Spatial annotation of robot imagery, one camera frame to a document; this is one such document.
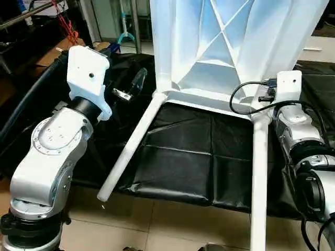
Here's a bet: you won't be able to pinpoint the teal long-handled dustpan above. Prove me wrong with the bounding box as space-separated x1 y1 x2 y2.
116 0 136 45

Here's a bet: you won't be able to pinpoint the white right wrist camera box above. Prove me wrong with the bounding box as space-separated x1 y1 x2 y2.
276 71 303 108

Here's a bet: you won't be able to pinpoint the blue and yellow box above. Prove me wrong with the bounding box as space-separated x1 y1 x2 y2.
94 42 122 56

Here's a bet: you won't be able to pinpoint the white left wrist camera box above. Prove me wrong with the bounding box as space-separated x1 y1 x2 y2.
67 46 111 122

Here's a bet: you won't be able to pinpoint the white plastic table top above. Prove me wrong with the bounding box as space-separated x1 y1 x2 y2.
149 0 331 124

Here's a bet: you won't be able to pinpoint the brown wooden desk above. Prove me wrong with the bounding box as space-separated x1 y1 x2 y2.
31 37 84 70

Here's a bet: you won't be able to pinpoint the red cables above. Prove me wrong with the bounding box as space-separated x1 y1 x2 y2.
52 0 80 45

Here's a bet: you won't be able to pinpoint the black work mat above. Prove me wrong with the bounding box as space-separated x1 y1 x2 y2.
0 51 335 216

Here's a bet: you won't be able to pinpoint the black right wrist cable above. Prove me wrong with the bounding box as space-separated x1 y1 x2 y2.
229 78 331 148

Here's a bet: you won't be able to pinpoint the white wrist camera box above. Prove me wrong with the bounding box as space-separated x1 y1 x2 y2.
276 71 303 108
67 46 111 122

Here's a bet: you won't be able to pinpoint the white plastic table leg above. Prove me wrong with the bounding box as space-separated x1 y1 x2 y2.
250 114 271 251
97 92 169 203

